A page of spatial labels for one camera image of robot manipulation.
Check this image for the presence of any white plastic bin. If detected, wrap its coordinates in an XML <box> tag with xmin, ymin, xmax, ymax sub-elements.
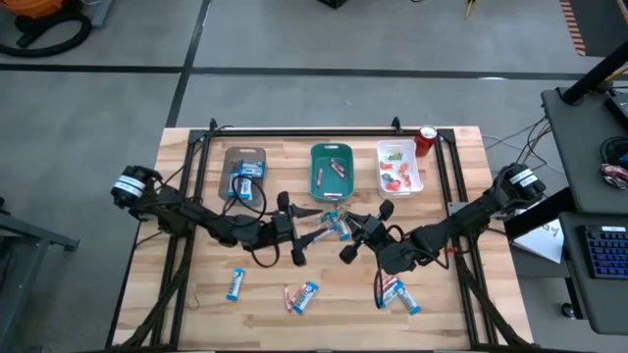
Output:
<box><xmin>375</xmin><ymin>139</ymin><xmax>425</xmax><ymax>200</ymax></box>

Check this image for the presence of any black coiled cable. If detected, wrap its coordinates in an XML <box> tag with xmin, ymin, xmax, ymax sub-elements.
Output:
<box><xmin>599</xmin><ymin>135</ymin><xmax>628</xmax><ymax>166</ymax></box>

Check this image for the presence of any grey metal cart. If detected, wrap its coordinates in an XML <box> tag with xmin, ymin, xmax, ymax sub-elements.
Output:
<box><xmin>0</xmin><ymin>195</ymin><xmax>81</xmax><ymax>344</ymax></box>

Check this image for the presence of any black keyboard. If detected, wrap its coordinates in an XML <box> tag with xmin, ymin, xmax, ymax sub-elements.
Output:
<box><xmin>583</xmin><ymin>224</ymin><xmax>628</xmax><ymax>280</ymax></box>

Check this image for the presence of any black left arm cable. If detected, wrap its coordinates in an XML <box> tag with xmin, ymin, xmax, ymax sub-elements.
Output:
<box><xmin>230</xmin><ymin>174</ymin><xmax>282</xmax><ymax>270</ymax></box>

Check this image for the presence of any black pole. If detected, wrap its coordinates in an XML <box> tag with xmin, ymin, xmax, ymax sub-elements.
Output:
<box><xmin>561</xmin><ymin>41</ymin><xmax>628</xmax><ymax>106</ymax></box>

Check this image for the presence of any black vacuum hose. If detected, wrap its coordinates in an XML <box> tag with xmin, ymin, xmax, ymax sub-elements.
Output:
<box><xmin>0</xmin><ymin>9</ymin><xmax>93</xmax><ymax>59</ymax></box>

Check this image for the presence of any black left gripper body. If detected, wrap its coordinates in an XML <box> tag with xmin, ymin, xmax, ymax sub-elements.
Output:
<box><xmin>258</xmin><ymin>190</ymin><xmax>308</xmax><ymax>269</ymax></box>

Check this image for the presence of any white paper sheet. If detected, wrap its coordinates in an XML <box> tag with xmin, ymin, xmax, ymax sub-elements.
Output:
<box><xmin>509</xmin><ymin>204</ymin><xmax>565</xmax><ymax>265</ymax></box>

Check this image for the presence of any teal plastic bin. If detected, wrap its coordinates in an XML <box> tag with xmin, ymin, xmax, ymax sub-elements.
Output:
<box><xmin>309</xmin><ymin>142</ymin><xmax>355</xmax><ymax>204</ymax></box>

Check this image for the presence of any floor cable bundle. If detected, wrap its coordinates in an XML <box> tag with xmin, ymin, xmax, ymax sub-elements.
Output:
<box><xmin>483</xmin><ymin>115</ymin><xmax>565</xmax><ymax>177</ymax></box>

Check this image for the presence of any black mat striped edge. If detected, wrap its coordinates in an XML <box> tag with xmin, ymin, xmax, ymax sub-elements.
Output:
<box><xmin>558</xmin><ymin>0</ymin><xmax>628</xmax><ymax>58</ymax></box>

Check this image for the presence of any red soda can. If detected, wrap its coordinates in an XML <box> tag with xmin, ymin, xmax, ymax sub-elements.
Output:
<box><xmin>414</xmin><ymin>125</ymin><xmax>440</xmax><ymax>158</ymax></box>

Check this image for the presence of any dark grey desk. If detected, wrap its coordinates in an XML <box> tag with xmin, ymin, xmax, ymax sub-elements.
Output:
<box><xmin>558</xmin><ymin>211</ymin><xmax>628</xmax><ymax>336</ymax></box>
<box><xmin>541</xmin><ymin>86</ymin><xmax>628</xmax><ymax>215</ymax></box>

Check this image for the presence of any colourful wrapper pile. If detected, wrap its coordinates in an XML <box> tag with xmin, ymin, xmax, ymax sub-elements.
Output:
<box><xmin>601</xmin><ymin>163</ymin><xmax>628</xmax><ymax>190</ymax></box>

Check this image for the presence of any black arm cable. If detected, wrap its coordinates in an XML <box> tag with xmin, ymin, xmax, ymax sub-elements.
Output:
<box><xmin>373</xmin><ymin>234</ymin><xmax>450</xmax><ymax>311</ymax></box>
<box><xmin>230</xmin><ymin>174</ymin><xmax>282</xmax><ymax>270</ymax></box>

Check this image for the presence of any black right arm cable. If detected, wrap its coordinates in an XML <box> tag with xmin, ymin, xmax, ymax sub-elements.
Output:
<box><xmin>373</xmin><ymin>234</ymin><xmax>450</xmax><ymax>311</ymax></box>

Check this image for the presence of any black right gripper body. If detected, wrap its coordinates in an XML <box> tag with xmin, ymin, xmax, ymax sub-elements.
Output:
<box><xmin>338</xmin><ymin>198</ymin><xmax>396</xmax><ymax>266</ymax></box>

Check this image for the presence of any orange vacuum cleaner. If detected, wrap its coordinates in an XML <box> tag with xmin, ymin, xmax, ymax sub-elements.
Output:
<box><xmin>13</xmin><ymin>0</ymin><xmax>68</xmax><ymax>21</ymax></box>

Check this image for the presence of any grey translucent plastic bin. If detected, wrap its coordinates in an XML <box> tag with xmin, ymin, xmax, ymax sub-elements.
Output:
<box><xmin>218</xmin><ymin>145</ymin><xmax>268</xmax><ymax>207</ymax></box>

